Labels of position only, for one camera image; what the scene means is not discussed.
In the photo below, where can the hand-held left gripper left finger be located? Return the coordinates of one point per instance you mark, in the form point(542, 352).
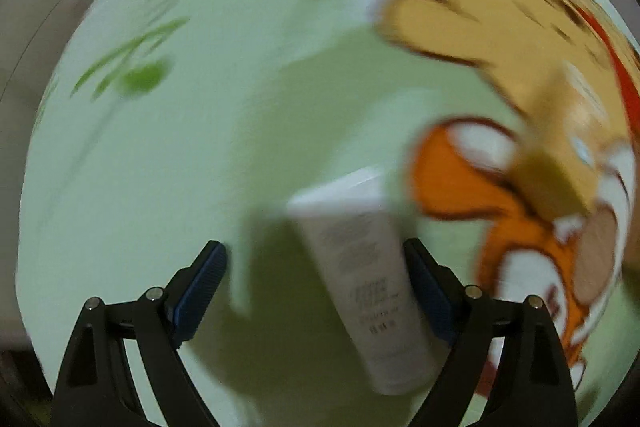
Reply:
point(200, 292)

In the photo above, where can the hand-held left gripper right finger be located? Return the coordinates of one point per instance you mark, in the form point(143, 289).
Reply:
point(430, 297)

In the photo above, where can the white cream tube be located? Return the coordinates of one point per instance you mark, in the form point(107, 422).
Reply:
point(360, 267)

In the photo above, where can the green cartoon printed blanket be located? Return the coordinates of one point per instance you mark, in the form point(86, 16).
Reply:
point(175, 157)

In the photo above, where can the small orange box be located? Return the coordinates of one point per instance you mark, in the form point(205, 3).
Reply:
point(555, 157)

